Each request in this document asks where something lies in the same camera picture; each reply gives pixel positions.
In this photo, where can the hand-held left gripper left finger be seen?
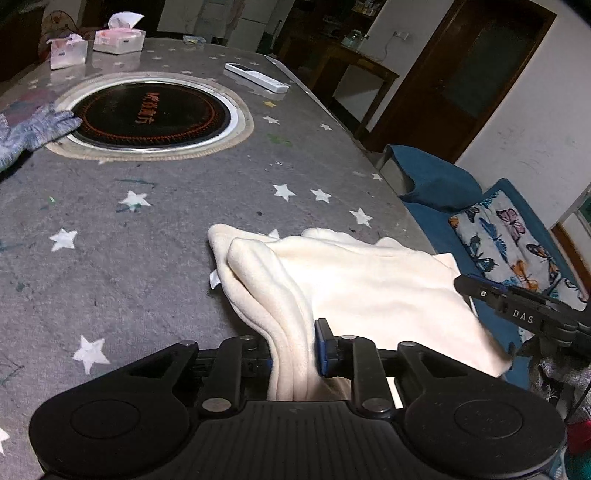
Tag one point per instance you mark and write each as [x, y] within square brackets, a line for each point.
[256, 364]

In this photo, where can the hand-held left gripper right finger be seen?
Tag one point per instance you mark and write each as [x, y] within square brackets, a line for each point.
[322, 351]

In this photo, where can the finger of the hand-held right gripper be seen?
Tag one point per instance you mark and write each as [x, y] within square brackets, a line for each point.
[480, 290]

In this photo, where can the white cloth garment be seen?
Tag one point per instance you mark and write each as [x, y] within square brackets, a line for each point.
[369, 286]

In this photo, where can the butterfly-print pillow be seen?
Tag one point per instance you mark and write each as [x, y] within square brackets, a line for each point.
[512, 240]

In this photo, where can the grey knit cloth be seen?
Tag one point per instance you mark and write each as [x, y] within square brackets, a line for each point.
[561, 378]

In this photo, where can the grey star-print tablecloth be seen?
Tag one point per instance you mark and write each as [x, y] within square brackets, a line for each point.
[161, 240]

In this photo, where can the brown wooden door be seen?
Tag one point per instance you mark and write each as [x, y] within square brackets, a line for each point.
[461, 78]

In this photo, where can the wooden side table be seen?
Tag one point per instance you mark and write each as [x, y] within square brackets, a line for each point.
[341, 64]

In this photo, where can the round black induction cooktop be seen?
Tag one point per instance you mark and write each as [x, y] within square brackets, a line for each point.
[147, 113]

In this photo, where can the glass jar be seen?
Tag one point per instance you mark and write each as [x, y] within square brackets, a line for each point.
[354, 38]

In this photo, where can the white remote control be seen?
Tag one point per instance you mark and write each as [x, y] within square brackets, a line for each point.
[256, 77]

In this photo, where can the blue-grey knit glove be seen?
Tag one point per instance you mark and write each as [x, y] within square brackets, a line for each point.
[32, 134]

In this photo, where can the white tissue box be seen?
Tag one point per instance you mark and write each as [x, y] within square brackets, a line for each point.
[120, 39]

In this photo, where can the small white tissue pack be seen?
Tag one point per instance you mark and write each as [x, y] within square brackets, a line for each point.
[68, 53]

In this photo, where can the wall socket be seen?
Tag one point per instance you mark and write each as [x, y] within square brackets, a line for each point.
[401, 34]

